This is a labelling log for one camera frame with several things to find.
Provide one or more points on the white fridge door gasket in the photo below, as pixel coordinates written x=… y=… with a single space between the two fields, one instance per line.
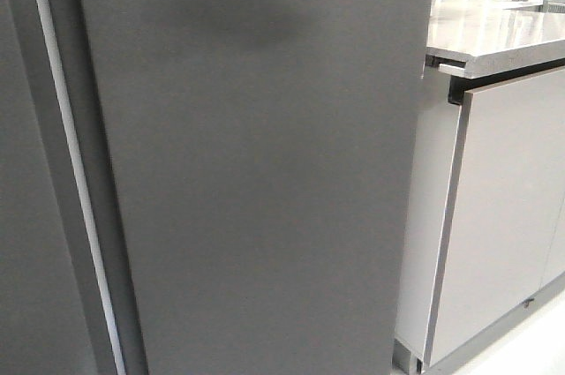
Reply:
x=80 y=184

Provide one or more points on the grey kitchen cabinet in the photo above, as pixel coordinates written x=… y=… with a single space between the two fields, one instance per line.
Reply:
x=485 y=226

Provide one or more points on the stainless steel sink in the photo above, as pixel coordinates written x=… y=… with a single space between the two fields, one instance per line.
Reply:
x=541 y=6

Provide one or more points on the dark grey fridge door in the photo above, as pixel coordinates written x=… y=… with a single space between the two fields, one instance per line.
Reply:
x=261 y=155

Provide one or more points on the left grey fridge door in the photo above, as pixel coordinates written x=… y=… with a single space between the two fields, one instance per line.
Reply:
x=52 y=320

